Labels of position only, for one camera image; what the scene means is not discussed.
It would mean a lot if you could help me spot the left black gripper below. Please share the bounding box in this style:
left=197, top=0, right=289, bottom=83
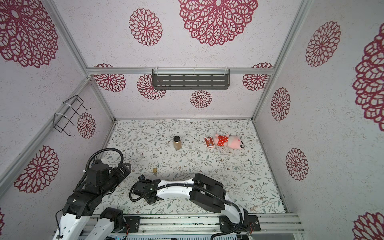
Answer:
left=100, top=162, right=131, bottom=197

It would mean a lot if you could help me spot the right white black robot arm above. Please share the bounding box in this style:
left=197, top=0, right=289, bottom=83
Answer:
left=129, top=174, right=260, bottom=240

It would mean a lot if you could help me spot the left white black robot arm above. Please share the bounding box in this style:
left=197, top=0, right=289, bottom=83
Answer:
left=53, top=148, right=131, bottom=240

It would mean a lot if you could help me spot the red playing card box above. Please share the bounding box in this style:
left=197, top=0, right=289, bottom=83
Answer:
left=204, top=137, right=215, bottom=149

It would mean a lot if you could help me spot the pink plush toy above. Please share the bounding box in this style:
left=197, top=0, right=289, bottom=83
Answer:
left=213, top=134, right=244, bottom=150

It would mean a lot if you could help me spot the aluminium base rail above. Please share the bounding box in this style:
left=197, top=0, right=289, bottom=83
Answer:
left=107, top=214, right=307, bottom=240

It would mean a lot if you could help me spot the black wire wall rack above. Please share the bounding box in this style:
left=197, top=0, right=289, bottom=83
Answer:
left=52, top=95, right=91, bottom=137

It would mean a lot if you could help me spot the dark grey wall shelf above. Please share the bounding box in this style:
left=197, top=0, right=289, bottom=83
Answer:
left=152, top=69, right=230, bottom=90

